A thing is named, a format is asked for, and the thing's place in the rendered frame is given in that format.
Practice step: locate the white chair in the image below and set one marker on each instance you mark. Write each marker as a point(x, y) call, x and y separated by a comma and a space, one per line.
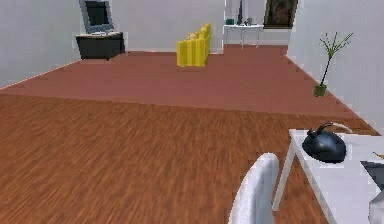
point(256, 193)

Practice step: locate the grey television set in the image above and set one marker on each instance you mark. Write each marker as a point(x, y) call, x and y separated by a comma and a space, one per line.
point(96, 15)

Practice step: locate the white dining table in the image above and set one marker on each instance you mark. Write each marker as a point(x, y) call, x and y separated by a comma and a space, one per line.
point(336, 180)

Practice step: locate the yellow hand tool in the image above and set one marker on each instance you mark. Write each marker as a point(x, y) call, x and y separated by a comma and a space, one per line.
point(379, 154)

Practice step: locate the yellow striped sofa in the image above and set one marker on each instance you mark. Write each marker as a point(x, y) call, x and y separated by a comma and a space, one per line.
point(194, 50)

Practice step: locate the orange cushion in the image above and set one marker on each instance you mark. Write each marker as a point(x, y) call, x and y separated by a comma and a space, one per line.
point(192, 35)

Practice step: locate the dark green box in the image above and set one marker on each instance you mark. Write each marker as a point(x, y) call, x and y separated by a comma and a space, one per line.
point(229, 21)

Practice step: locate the white side table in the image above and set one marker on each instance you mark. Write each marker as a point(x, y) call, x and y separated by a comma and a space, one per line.
point(243, 27)

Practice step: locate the black tall statue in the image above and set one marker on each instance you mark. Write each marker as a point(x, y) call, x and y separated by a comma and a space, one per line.
point(240, 13)

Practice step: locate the black tv cabinet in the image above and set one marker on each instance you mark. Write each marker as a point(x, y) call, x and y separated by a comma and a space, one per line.
point(100, 46)

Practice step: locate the black kettle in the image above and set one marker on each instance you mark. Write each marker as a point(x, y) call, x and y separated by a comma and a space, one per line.
point(325, 146)

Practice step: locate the green potted house plant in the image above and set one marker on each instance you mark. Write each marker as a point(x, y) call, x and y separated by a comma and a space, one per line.
point(328, 60)

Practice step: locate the grey laptop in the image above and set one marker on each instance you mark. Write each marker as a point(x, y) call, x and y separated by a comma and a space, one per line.
point(376, 171)

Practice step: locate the dark framed wall picture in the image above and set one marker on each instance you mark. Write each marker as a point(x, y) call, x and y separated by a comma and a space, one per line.
point(280, 12)

